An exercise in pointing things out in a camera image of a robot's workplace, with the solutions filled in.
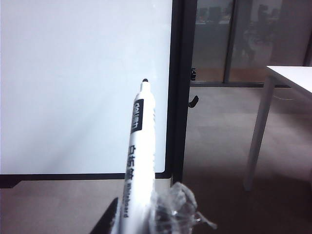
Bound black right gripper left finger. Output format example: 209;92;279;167
88;196;120;234

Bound glass partition with dark frame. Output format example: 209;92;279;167
192;0;312;87

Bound white board with black frame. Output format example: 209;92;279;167
0;0;198;190

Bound black pen holder hook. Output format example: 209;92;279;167
187;95;200;109

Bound white whiteboard marker pen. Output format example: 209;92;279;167
114;78;157;234

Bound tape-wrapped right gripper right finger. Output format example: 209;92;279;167
148;181;218;234

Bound white table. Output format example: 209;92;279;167
243;65;312;192

